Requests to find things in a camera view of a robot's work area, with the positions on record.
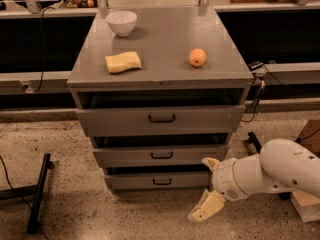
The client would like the orange fruit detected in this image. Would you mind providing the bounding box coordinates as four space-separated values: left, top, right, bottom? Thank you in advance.
189 48 206 67

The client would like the cardboard box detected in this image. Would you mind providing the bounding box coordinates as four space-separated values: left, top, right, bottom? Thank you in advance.
291 120 320 222

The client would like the grey drawer cabinet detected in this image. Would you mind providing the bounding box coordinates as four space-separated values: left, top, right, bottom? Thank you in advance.
68 7 253 183

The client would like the black cable left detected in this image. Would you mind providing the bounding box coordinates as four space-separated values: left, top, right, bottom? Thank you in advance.
0 155 51 240

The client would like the black cable on wall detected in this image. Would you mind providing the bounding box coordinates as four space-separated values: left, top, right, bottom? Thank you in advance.
21 5 56 94

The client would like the black cable right of cabinet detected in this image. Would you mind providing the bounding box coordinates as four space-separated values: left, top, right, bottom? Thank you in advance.
241 60 291 124

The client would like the black stand leg left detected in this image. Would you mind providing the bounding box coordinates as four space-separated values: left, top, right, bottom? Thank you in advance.
0 153 53 234

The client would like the black stand leg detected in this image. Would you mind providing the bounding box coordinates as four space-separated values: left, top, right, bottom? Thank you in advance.
0 153 53 234
248 132 291 200

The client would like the grey bottom drawer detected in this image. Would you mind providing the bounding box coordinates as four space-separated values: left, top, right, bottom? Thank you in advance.
104 171 210 191

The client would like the yellow sponge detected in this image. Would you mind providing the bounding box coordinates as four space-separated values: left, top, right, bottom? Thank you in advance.
105 51 141 74

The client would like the white bowl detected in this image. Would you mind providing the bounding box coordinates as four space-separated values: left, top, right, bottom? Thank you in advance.
106 11 137 36

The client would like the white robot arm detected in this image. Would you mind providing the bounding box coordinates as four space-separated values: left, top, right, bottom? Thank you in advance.
188 139 320 222

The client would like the grey drawer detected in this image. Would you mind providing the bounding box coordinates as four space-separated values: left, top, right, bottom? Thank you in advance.
93 144 229 168
77 105 244 137
104 171 210 191

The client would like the grey middle drawer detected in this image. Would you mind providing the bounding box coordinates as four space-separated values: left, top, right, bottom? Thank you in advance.
93 144 229 168

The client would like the grey top drawer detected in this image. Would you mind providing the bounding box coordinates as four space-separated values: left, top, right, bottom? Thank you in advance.
77 105 244 137

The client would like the black stand leg right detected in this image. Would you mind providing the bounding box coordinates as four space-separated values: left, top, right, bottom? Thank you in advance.
248 132 291 200

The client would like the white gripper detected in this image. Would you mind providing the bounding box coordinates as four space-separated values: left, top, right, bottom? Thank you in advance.
188 157 248 223

